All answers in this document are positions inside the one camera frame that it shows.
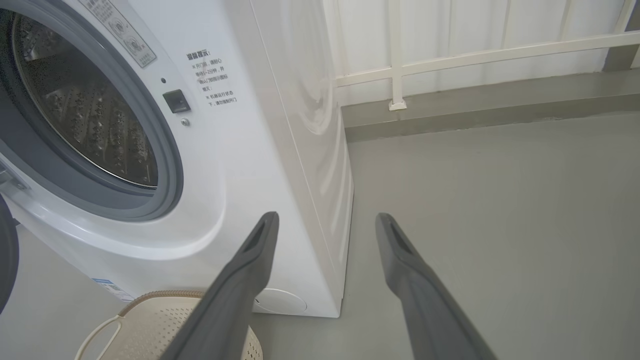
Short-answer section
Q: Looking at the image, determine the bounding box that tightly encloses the cream plastic basket brown rim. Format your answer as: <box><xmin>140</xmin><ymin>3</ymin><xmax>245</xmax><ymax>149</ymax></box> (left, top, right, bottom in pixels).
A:
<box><xmin>75</xmin><ymin>290</ymin><xmax>264</xmax><ymax>360</ymax></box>

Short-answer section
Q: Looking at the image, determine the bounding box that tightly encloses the blue energy label sticker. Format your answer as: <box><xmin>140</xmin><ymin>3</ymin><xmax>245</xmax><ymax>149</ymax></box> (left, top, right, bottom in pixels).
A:
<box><xmin>91</xmin><ymin>278</ymin><xmax>135</xmax><ymax>303</ymax></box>

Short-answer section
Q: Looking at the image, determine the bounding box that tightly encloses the grey warning label sticker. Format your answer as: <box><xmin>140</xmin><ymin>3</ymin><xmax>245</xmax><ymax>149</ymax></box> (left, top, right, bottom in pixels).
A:
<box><xmin>79</xmin><ymin>0</ymin><xmax>157</xmax><ymax>68</ymax></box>

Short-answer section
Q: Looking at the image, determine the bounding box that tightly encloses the perforated steel washer drum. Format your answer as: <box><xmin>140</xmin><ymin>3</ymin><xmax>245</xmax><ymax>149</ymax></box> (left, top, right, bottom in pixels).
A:
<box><xmin>11</xmin><ymin>14</ymin><xmax>159</xmax><ymax>189</ymax></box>

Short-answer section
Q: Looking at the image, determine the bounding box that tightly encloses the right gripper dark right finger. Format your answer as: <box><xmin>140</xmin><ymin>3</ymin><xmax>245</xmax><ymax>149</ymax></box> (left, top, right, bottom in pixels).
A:
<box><xmin>375</xmin><ymin>213</ymin><xmax>498</xmax><ymax>360</ymax></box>

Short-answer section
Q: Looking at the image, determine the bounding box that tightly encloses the grey rubber door gasket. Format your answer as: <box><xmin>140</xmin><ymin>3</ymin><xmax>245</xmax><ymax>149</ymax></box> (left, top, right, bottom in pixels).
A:
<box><xmin>0</xmin><ymin>0</ymin><xmax>184</xmax><ymax>222</ymax></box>

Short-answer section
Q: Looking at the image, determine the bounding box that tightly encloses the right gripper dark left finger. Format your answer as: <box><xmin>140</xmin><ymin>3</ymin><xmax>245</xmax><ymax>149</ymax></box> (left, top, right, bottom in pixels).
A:
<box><xmin>160</xmin><ymin>211</ymin><xmax>280</xmax><ymax>360</ymax></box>

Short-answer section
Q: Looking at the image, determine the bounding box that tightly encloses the black round glass washer door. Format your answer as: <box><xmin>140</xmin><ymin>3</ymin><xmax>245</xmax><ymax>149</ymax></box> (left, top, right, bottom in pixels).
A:
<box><xmin>0</xmin><ymin>195</ymin><xmax>20</xmax><ymax>315</ymax></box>

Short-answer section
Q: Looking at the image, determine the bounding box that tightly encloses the black door latch socket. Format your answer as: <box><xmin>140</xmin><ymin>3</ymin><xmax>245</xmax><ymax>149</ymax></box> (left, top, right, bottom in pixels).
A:
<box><xmin>162</xmin><ymin>89</ymin><xmax>191</xmax><ymax>114</ymax></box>

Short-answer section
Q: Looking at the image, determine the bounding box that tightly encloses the round white filter cover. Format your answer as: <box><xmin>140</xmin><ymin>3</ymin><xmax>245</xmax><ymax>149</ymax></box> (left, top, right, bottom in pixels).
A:
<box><xmin>253</xmin><ymin>288</ymin><xmax>308</xmax><ymax>316</ymax></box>

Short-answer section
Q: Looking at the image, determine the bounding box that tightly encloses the metal washer door hinge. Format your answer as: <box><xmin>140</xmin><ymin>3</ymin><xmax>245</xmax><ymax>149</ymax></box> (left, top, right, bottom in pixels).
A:
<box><xmin>0</xmin><ymin>160</ymin><xmax>30</xmax><ymax>193</ymax></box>

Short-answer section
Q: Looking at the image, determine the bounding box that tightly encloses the white metal railing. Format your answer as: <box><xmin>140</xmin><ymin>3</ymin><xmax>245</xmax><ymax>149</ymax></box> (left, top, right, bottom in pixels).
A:
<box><xmin>332</xmin><ymin>0</ymin><xmax>640</xmax><ymax>112</ymax></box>

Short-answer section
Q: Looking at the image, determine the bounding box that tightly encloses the white front-load washing machine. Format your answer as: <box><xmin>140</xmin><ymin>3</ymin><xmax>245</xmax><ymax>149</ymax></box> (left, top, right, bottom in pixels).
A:
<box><xmin>0</xmin><ymin>0</ymin><xmax>355</xmax><ymax>319</ymax></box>

